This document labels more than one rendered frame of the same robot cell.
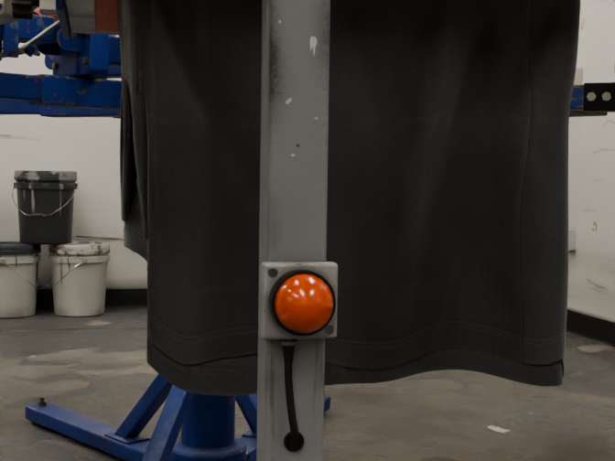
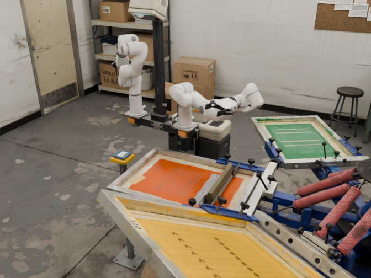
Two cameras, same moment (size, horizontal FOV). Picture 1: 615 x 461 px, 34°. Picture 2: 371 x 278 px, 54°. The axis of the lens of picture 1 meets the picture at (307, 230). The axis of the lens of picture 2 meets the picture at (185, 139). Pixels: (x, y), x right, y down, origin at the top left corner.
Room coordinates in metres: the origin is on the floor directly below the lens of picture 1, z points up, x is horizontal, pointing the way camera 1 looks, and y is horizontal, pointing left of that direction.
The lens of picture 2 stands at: (2.40, -1.53, 2.22)
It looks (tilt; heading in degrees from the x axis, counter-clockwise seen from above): 26 degrees down; 127
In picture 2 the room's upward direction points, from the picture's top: straight up
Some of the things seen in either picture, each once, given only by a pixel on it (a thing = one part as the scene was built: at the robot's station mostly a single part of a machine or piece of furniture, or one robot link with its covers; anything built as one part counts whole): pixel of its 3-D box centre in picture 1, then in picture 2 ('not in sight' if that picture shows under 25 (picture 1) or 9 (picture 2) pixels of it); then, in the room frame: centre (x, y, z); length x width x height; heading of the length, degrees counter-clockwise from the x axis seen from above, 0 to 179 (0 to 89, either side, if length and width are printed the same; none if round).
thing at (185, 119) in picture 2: not in sight; (186, 114); (0.95, 0.40, 1.21); 0.16 x 0.13 x 0.15; 96
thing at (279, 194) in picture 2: not in sight; (279, 198); (1.80, 0.12, 1.02); 0.17 x 0.06 x 0.05; 12
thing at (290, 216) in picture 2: not in sight; (254, 210); (1.68, 0.10, 0.89); 1.24 x 0.06 x 0.06; 12
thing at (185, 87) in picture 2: not in sight; (184, 94); (0.95, 0.37, 1.37); 0.13 x 0.10 x 0.16; 76
